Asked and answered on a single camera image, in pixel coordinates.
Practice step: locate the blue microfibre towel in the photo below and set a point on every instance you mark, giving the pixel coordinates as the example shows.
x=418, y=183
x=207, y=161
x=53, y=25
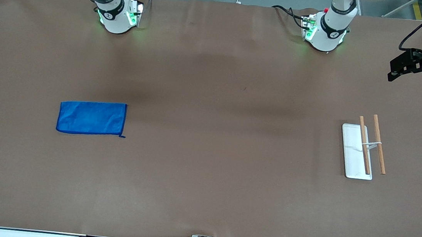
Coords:
x=91, y=118

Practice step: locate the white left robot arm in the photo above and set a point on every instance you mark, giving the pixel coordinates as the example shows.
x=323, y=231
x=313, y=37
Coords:
x=327, y=36

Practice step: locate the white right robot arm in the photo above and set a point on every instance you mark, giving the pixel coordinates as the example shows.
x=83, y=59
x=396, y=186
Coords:
x=114, y=20

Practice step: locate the white towel rack wooden rods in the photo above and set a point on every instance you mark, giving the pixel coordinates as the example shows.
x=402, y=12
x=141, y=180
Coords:
x=352, y=155

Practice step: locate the brown table cover sheet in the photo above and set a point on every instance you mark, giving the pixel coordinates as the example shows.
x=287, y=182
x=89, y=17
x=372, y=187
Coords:
x=206, y=172

